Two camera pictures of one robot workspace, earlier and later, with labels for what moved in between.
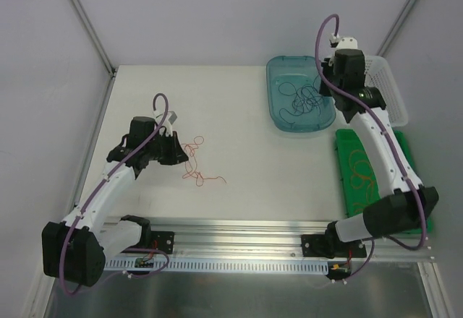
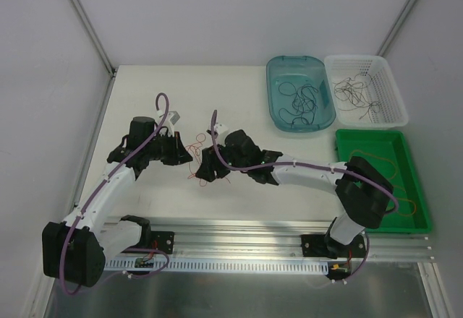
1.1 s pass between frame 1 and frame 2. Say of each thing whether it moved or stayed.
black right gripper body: moved
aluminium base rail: stayed
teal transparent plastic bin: stayed
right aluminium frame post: stayed
